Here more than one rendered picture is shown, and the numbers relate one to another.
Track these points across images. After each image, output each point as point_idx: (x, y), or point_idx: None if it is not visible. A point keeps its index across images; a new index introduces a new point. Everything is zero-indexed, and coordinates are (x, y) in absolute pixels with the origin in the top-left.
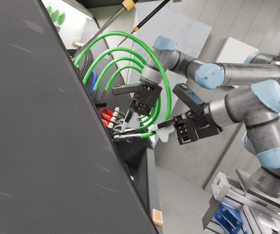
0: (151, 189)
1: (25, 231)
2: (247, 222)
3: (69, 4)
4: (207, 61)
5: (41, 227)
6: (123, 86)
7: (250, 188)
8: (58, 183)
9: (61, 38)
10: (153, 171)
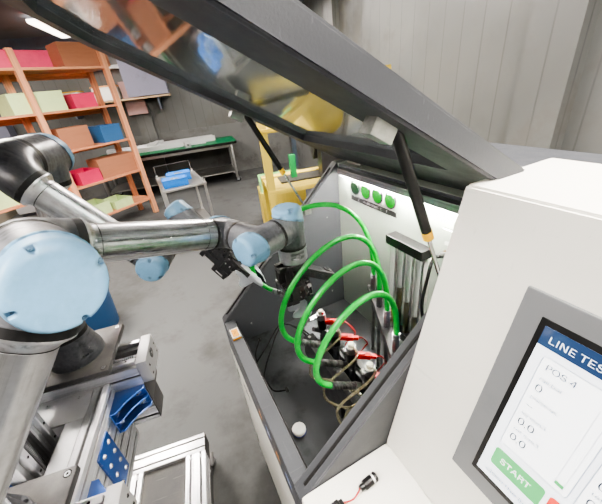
0: (251, 362)
1: None
2: (89, 470)
3: (371, 184)
4: (226, 218)
5: None
6: (319, 267)
7: (70, 470)
8: None
9: (406, 229)
10: (263, 399)
